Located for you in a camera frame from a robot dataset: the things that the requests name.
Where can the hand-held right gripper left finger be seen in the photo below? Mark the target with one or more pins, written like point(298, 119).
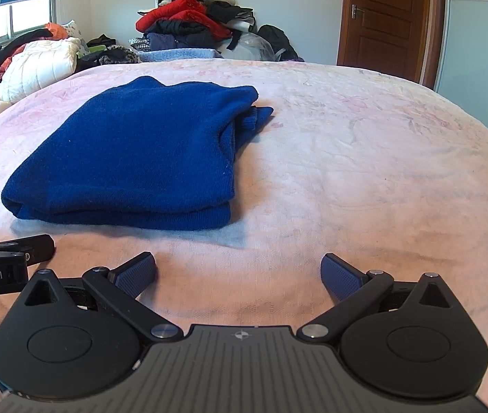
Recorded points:
point(138, 273)

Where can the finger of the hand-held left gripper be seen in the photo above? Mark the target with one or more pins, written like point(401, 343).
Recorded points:
point(37, 247)

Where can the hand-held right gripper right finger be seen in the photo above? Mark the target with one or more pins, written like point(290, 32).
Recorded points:
point(340, 275)

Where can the blue knit sweater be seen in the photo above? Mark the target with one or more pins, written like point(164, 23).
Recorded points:
point(132, 150)

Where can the pile of dark clothes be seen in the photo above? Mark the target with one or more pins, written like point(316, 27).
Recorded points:
point(183, 30)

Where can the pink bed blanket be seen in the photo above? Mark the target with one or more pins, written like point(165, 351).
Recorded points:
point(355, 159)

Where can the white quilted jacket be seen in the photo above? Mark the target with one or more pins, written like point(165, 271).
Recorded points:
point(33, 64)

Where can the dark mottled cloth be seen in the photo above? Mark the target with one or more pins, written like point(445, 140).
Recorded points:
point(119, 56)

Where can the orange garment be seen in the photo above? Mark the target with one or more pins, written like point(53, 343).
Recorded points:
point(57, 30)

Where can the white floral cloth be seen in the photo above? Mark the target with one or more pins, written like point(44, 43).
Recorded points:
point(72, 30)

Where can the light blue knitted cloth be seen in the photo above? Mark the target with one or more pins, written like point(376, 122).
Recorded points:
point(175, 54)

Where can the window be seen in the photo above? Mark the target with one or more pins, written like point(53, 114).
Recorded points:
point(29, 15)

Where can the clear plastic bag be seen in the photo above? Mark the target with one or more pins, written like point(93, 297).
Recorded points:
point(252, 47)

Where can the black bag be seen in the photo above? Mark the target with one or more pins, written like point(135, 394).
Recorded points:
point(276, 36)

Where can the brown wooden door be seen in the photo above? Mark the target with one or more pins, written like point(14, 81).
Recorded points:
point(439, 30)
point(381, 21)

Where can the red sweater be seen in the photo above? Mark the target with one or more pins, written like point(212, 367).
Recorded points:
point(170, 10)

